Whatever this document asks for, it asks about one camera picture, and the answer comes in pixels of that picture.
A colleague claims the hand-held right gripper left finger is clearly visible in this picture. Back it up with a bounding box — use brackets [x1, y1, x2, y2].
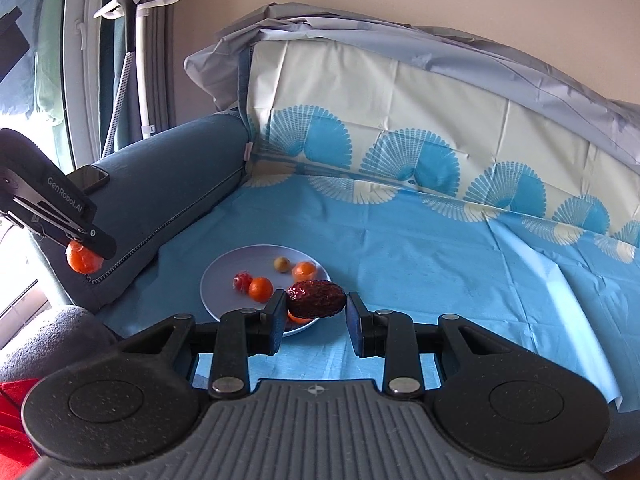
[117, 291, 288, 400]

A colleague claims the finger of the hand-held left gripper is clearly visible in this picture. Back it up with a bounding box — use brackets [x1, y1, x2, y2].
[67, 215, 118, 261]

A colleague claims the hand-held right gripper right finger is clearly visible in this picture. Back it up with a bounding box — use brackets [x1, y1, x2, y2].
[346, 291, 507, 396]

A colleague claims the wrinkled red date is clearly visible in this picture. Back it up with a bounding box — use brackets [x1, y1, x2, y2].
[286, 280, 347, 319]

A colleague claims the light blue plate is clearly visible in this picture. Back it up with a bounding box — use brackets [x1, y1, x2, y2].
[199, 244, 332, 337]

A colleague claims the black smartphone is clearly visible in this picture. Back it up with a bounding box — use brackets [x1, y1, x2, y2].
[65, 165, 111, 195]

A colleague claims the blue fan print cloth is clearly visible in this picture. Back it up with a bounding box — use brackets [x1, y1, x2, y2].
[95, 40, 640, 406]

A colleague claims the blue sofa armrest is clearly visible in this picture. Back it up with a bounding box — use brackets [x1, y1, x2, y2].
[30, 109, 258, 318]

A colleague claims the grey fleece cloth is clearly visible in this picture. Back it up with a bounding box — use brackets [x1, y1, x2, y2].
[0, 305, 121, 386]

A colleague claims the black flat object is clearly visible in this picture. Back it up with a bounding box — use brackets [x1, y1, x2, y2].
[0, 7, 27, 81]

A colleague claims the teal curtain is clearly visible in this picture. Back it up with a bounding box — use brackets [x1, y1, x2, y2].
[97, 0, 131, 156]

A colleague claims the white garment steamer stand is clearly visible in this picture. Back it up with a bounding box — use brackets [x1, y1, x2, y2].
[92, 0, 201, 140]

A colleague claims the black garment steamer head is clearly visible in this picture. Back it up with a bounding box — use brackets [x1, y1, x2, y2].
[104, 0, 147, 56]

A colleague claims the red cloth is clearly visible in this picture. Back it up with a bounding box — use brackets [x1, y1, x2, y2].
[0, 377, 42, 467]

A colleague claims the window frame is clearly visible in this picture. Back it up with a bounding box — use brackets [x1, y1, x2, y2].
[60, 0, 173, 173]

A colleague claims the braided steamer hose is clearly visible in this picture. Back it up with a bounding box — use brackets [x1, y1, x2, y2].
[101, 51, 135, 159]

